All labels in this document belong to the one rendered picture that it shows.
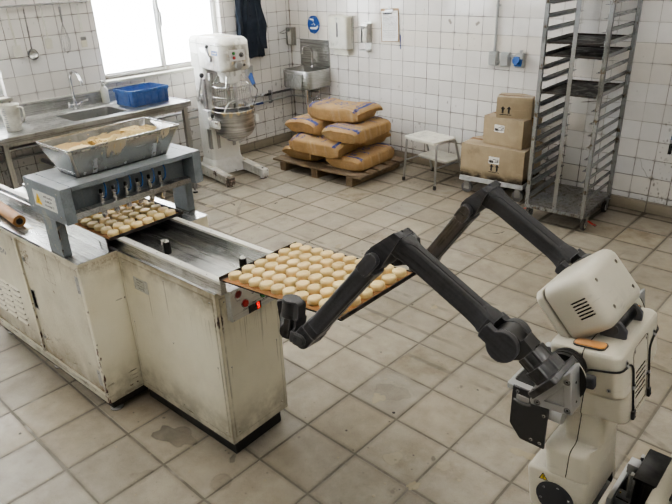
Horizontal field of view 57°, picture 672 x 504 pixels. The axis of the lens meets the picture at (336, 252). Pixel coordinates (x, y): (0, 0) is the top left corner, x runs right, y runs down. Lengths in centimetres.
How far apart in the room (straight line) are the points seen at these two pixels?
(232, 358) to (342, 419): 71
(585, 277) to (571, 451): 49
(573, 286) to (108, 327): 218
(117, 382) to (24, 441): 49
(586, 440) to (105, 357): 217
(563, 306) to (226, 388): 156
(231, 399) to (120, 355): 70
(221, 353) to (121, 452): 78
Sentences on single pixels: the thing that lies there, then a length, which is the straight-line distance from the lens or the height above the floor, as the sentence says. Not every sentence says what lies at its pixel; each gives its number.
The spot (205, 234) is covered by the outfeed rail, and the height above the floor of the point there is 88.
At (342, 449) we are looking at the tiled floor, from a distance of 291.
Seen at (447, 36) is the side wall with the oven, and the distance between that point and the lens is 632.
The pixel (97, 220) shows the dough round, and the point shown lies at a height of 91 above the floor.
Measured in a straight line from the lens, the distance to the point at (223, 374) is 264.
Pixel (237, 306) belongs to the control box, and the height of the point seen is 76.
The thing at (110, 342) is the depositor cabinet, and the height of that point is 41.
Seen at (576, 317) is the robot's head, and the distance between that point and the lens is 155.
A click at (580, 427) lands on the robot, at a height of 88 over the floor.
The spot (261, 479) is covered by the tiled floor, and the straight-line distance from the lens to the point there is 282.
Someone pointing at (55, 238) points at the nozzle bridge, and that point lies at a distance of 298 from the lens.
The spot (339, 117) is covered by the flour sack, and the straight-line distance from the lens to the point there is 625.
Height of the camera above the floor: 198
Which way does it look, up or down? 25 degrees down
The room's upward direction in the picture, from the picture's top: 2 degrees counter-clockwise
